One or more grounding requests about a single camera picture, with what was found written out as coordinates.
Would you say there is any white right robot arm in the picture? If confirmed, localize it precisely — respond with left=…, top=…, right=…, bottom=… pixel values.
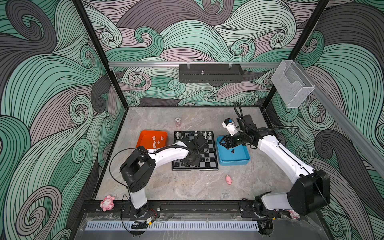
left=219, top=133, right=331, bottom=216

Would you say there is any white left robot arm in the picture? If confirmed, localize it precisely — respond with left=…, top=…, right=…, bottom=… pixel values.
left=120, top=138, right=209, bottom=210

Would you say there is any blue plastic tray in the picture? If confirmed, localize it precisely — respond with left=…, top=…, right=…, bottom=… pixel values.
left=216, top=136, right=251, bottom=166

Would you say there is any black and silver chessboard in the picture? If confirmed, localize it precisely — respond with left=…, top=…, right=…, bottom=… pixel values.
left=172, top=131, right=219, bottom=171

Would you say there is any pink checkered small cup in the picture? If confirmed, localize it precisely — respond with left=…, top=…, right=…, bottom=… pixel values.
left=175, top=117, right=181, bottom=128

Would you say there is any small pink pig toy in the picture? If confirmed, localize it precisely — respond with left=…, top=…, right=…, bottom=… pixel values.
left=225, top=175, right=233, bottom=185

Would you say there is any orange plastic tray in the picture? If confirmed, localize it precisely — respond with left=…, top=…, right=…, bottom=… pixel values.
left=136, top=130, right=168, bottom=149

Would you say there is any pink doll figure right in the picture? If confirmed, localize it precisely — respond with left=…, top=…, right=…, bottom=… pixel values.
left=289, top=210, right=301, bottom=219

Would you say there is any pink doll figure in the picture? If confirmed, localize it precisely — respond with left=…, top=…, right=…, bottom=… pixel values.
left=289, top=210, right=301, bottom=219
left=100, top=195, right=116, bottom=212

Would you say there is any pink doll figure left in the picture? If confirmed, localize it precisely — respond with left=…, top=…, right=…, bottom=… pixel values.
left=100, top=195, right=116, bottom=212

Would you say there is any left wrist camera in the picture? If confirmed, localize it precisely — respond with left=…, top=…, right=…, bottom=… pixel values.
left=190, top=135, right=209, bottom=152

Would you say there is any clear acrylic wall box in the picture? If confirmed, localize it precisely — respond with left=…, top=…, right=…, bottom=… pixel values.
left=271, top=60, right=315, bottom=109

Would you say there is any black perforated wall shelf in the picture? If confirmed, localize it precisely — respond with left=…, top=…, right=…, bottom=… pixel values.
left=179, top=65, right=244, bottom=85

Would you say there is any aluminium rail on wall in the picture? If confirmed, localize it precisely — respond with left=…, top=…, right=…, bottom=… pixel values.
left=109, top=61, right=280, bottom=69

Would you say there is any white slotted cable duct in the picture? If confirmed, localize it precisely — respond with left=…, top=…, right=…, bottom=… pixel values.
left=85, top=220, right=259, bottom=232

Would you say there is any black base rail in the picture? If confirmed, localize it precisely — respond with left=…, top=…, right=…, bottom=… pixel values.
left=82, top=199, right=316, bottom=218

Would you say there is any black enclosure corner post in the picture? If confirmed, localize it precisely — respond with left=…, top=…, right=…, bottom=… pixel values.
left=262, top=0, right=329, bottom=111

